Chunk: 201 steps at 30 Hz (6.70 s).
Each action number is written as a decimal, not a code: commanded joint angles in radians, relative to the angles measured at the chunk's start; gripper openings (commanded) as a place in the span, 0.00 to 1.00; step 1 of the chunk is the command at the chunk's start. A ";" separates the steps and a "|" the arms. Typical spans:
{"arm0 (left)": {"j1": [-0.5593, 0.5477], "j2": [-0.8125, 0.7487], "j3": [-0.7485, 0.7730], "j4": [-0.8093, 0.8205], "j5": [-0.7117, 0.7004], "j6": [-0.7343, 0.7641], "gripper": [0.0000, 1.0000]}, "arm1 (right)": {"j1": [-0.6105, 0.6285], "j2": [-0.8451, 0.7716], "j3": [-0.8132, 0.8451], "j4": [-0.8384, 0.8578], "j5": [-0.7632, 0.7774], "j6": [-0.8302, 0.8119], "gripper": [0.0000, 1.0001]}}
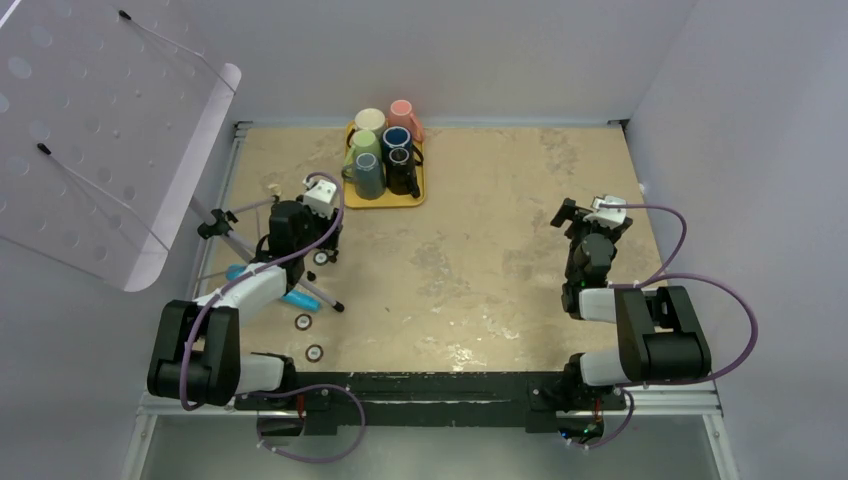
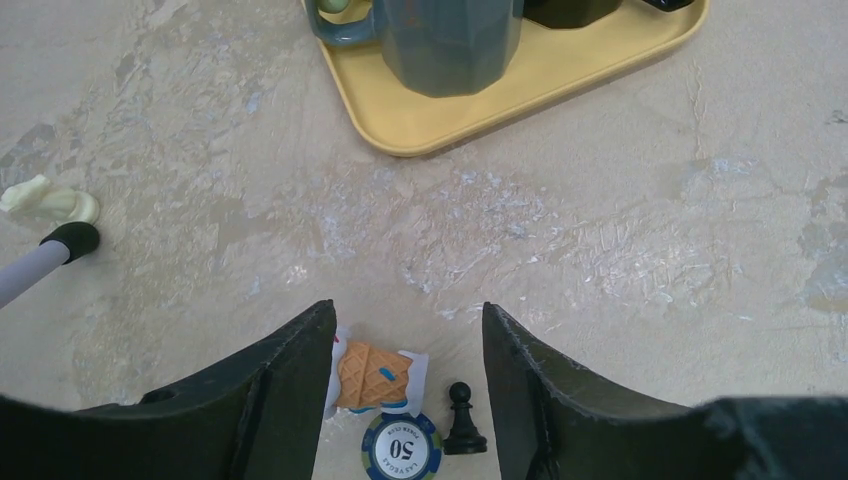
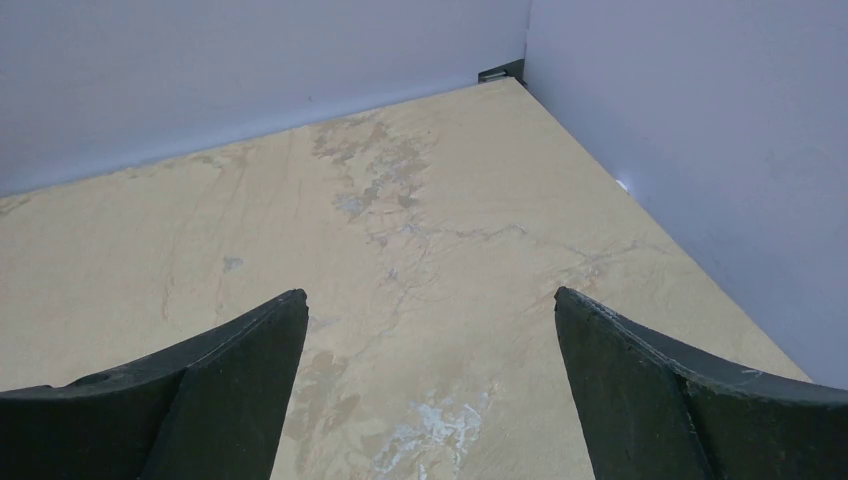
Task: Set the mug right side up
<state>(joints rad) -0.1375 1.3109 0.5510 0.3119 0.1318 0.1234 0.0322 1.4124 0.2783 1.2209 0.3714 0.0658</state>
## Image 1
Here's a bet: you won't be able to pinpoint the grey-blue mug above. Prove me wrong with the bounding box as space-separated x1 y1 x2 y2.
342 152 386 201

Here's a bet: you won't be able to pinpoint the black mug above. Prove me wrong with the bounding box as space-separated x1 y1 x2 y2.
386 148 421 199

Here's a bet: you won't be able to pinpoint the cream white mug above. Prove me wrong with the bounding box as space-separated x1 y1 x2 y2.
353 107 387 138

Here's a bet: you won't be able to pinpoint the dark blue mug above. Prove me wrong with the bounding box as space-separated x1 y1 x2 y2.
380 126 424 166

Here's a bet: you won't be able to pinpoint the pink mug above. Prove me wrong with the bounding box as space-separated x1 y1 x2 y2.
388 99 425 143

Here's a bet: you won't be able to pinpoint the light green mug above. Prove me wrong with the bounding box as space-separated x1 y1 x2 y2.
344 130 382 167

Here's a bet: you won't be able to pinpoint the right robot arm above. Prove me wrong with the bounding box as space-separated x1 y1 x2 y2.
551 196 712 407

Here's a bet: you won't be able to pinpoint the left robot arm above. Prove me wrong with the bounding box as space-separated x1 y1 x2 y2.
146 198 343 411

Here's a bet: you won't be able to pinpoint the blue cylindrical toy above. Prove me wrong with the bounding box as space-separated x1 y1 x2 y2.
224 264 321 312

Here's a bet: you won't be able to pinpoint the yellow plastic tray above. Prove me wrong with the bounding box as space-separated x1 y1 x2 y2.
343 141 428 209

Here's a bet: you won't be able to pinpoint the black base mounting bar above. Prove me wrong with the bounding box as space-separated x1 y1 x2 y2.
235 371 627 435

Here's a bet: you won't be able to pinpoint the translucent perforated panel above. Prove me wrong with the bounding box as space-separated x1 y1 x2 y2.
1 1 241 292

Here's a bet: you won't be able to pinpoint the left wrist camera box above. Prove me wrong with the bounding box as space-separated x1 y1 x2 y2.
300 179 339 219

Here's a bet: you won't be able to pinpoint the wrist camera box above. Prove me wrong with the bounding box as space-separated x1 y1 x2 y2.
586 195 627 228
300 179 339 219

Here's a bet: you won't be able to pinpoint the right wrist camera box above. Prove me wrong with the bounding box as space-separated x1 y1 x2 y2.
586 195 627 228

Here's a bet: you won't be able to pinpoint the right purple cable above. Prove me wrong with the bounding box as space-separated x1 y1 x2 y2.
569 201 761 452

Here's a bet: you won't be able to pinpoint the purple cable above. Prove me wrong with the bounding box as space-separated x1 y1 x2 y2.
569 201 761 452
178 172 367 465

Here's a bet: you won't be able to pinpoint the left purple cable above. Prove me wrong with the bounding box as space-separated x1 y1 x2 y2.
178 172 367 465

